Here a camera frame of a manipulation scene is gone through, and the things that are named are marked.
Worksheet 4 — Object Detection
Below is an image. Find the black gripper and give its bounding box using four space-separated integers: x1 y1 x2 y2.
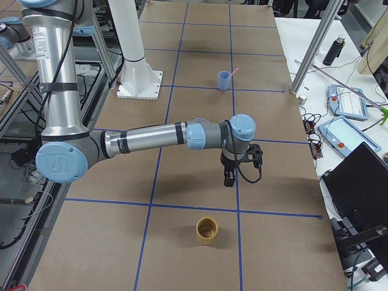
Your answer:
221 157 239 187

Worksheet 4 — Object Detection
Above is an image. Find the tan wooden cup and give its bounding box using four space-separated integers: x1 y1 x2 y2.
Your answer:
195 216 219 246

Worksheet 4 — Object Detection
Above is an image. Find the blue plastic cup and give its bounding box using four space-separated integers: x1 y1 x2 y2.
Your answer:
218 71 231 91

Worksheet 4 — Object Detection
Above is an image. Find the black water bottle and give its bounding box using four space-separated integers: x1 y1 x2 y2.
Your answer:
323 35 345 66

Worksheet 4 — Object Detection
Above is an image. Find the upper blue teach pendant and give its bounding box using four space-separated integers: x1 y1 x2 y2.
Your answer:
327 84 369 121

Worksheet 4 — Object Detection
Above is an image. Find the white camera mast column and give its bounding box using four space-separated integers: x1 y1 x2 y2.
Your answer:
109 0 163 100

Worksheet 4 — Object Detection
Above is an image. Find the pink chopstick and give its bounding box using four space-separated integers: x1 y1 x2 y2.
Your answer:
228 67 239 79

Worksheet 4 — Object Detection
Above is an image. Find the reacher grabber tool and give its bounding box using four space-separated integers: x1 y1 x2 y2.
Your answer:
312 65 388 125

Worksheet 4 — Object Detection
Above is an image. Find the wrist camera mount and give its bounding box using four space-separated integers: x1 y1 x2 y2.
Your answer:
242 144 263 169

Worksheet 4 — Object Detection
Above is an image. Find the lower blue teach pendant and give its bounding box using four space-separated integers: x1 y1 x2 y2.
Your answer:
318 116 381 157

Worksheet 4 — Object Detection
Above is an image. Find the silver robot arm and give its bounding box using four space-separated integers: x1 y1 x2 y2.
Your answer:
21 1 263 187
1 16 35 56

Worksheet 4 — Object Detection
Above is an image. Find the aluminium frame post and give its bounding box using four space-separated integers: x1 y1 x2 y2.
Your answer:
290 0 343 95

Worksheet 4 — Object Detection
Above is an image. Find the small metal cylinder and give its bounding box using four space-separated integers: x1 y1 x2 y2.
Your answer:
298 95 307 105

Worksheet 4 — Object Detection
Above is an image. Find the blue teach pendant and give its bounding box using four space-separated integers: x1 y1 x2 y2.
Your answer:
318 116 381 157
327 84 369 121

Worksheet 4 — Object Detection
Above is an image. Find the black power strip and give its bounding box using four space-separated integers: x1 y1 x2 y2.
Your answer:
303 119 323 160

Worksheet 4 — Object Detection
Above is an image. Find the wooden board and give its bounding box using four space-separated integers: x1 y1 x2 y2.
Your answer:
356 1 387 74

